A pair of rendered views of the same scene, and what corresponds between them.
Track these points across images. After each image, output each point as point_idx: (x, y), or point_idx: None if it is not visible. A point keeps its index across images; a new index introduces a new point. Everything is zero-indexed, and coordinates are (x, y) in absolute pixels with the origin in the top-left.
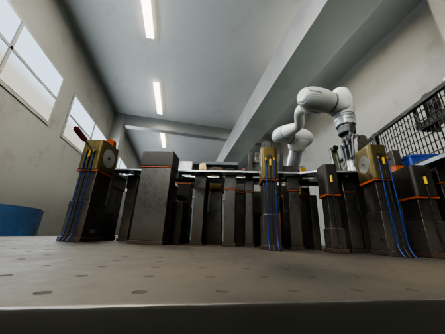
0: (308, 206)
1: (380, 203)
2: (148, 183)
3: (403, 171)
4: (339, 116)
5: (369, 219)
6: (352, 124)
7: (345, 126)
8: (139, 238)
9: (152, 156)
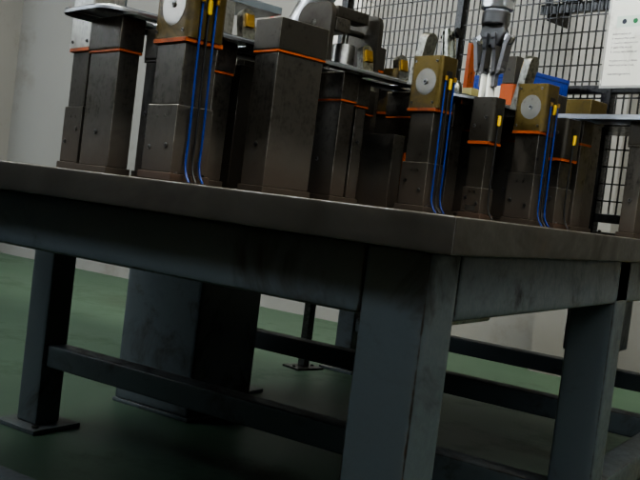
0: None
1: (535, 163)
2: (290, 88)
3: (558, 124)
4: None
5: (511, 179)
6: (509, 11)
7: (501, 13)
8: (276, 186)
9: (297, 31)
